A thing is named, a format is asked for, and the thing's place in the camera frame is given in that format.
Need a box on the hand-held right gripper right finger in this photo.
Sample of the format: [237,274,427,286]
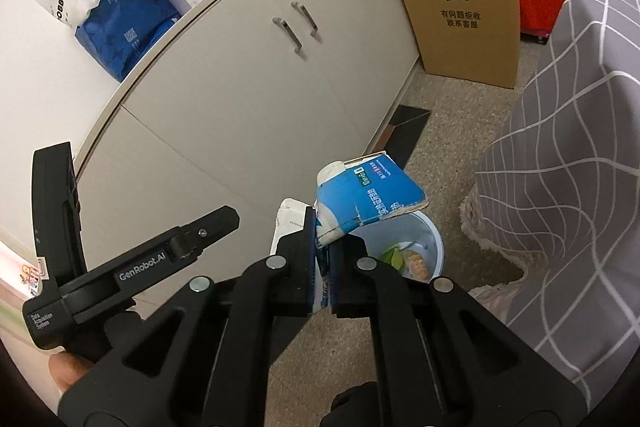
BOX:
[327,237,587,427]

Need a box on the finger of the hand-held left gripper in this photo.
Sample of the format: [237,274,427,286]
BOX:
[167,206,240,259]

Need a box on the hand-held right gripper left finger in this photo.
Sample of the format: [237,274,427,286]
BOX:
[57,206,322,427]

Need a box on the blue and white carton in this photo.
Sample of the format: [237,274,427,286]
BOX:
[270,150,429,312]

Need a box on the white plastic waste bin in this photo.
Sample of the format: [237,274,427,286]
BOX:
[345,207,445,289]

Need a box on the person's left hand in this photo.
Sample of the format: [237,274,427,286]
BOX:
[50,349,99,394]

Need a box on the green leaf scrap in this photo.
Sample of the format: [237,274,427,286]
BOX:
[382,247,407,271]

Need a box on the colourful printed sheet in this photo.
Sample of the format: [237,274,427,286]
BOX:
[0,239,52,339]

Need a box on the cream curved cabinet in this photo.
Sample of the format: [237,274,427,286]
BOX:
[75,0,432,310]

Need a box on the person's dark clothing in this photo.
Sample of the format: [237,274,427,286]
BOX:
[320,384,383,427]

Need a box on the pink fringed blanket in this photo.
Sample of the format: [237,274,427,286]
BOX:
[459,194,532,324]

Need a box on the black floor mat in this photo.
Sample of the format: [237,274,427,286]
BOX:
[369,104,432,168]

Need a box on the blue plastic bag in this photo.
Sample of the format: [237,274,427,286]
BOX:
[75,0,182,83]

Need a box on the grey checked cloth cover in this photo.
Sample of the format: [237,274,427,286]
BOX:
[472,0,640,389]

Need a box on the red storage box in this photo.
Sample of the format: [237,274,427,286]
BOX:
[516,0,572,40]

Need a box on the silver cabinet door handle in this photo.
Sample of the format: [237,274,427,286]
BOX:
[291,2,319,38]
[272,18,305,56]

